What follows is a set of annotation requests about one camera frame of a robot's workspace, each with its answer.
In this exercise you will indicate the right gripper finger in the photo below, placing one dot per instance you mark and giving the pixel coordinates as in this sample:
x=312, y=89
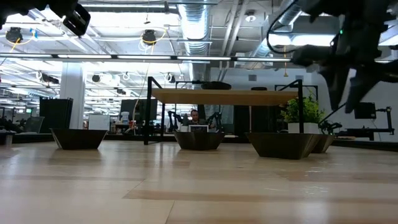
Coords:
x=336, y=87
x=359, y=91

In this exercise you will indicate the black square wavy mini plate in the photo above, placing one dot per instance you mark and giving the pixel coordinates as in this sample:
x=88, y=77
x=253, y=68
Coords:
x=199, y=141
x=325, y=143
x=78, y=140
x=280, y=146

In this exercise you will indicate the black teardrop mini plate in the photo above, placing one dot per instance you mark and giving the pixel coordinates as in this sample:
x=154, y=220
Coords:
x=259, y=88

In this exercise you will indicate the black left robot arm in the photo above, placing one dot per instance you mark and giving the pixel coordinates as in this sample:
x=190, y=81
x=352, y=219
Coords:
x=15, y=7

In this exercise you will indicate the black background robot arm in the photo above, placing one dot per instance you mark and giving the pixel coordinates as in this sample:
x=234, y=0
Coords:
x=217, y=119
x=172, y=119

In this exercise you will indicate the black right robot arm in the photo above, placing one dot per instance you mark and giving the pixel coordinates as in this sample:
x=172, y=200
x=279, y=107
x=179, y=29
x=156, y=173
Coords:
x=357, y=7

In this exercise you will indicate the black monitor on stand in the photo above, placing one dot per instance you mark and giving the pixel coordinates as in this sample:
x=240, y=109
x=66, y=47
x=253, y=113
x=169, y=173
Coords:
x=367, y=111

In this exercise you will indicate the green plant white pot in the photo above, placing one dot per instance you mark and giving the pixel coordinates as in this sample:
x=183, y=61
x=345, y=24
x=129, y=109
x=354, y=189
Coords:
x=303, y=112

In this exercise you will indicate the black background table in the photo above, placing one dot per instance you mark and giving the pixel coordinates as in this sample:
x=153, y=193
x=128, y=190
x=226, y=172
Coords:
x=367, y=133

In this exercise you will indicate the white building column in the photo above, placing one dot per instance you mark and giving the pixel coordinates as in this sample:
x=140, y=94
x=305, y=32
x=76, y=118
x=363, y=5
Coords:
x=72, y=95

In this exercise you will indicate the long ceiling light bar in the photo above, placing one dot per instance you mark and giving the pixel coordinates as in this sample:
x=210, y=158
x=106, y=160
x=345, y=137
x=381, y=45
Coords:
x=155, y=57

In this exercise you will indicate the black cabinet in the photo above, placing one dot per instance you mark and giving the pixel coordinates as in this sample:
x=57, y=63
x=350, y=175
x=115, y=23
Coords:
x=56, y=113

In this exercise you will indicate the small wooden shelf black legs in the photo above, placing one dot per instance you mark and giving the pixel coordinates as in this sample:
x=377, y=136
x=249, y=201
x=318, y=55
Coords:
x=224, y=97

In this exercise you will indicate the grey office chair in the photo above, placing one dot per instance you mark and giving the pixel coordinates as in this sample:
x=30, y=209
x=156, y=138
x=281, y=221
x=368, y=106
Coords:
x=32, y=124

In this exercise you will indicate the white framed tablet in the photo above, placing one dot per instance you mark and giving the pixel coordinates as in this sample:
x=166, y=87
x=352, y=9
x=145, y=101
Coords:
x=198, y=128

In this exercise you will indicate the person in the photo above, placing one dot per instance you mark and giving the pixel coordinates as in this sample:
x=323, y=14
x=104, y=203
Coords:
x=195, y=116

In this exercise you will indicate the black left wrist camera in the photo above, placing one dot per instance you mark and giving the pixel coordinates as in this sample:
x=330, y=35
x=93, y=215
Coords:
x=77, y=20

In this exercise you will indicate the silver ventilation duct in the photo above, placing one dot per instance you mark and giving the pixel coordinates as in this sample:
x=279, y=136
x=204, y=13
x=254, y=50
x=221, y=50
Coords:
x=258, y=46
x=194, y=28

